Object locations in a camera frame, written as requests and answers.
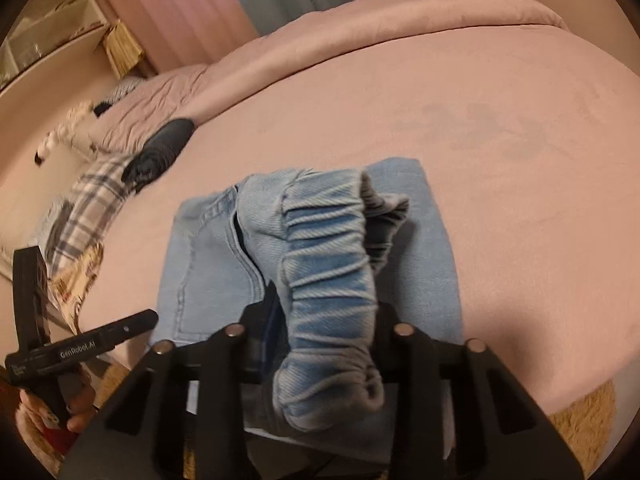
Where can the pink bed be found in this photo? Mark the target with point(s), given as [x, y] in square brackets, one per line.
[500, 210]

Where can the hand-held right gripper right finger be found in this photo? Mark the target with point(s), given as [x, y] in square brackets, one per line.
[405, 360]

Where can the folded dark denim jeans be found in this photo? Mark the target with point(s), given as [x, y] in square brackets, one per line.
[157, 152]

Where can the person's left hand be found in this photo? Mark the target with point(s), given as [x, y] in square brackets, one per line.
[85, 407]

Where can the pink curtain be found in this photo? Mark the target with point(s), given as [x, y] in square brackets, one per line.
[175, 5]

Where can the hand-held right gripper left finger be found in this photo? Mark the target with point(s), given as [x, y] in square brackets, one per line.
[267, 320]

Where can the white shelf unit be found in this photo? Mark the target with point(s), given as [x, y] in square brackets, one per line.
[45, 25]

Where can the pink duvet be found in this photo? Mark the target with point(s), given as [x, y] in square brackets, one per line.
[380, 45]

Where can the light blue denim pants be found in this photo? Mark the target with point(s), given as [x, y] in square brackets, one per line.
[325, 270]

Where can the yellow cartoon printed cloth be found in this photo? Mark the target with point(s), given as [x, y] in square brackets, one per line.
[80, 280]

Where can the wicker basket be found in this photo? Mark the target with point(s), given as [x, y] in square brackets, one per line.
[122, 47]

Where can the beige shaggy rug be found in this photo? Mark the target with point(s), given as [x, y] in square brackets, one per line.
[585, 420]

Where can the plaid pillow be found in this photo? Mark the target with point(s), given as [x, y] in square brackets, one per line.
[92, 200]

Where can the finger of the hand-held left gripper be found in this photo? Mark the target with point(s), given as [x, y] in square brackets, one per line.
[135, 324]

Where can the white plush toy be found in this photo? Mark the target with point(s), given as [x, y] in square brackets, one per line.
[67, 132]

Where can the pink wrinkled pillow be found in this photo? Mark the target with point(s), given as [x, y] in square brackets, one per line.
[145, 105]

